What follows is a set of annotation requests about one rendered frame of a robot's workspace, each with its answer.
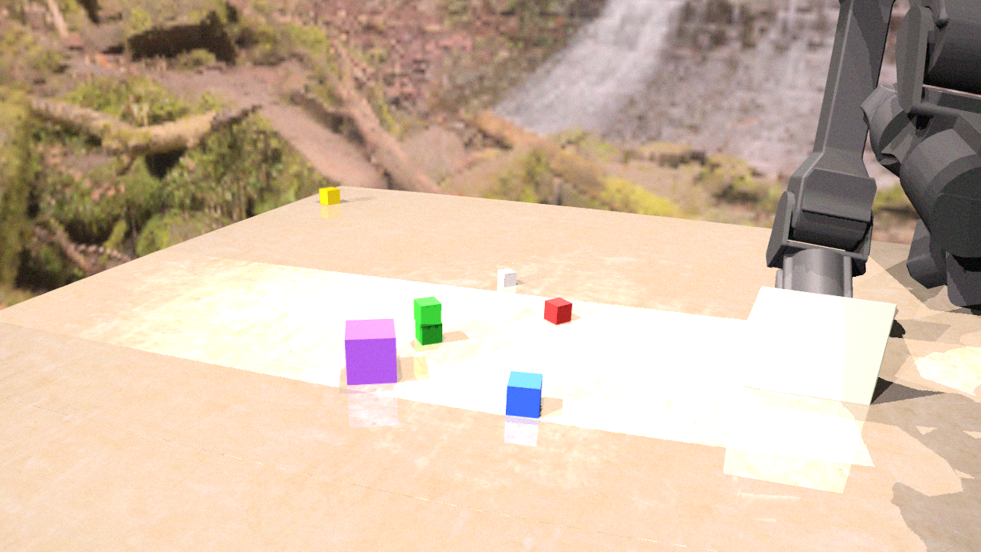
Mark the small yellow cube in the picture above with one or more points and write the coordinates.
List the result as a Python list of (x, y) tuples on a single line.
[(329, 196)]

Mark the purple cube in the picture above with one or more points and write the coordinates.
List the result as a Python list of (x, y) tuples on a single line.
[(370, 351)]

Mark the blue block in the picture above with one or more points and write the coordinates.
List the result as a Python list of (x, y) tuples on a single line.
[(524, 393)]

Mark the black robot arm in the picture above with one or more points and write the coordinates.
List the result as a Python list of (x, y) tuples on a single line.
[(929, 138)]

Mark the red block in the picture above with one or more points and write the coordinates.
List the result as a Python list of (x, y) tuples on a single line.
[(558, 311)]

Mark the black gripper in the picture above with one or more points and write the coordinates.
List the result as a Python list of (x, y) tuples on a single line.
[(926, 262)]

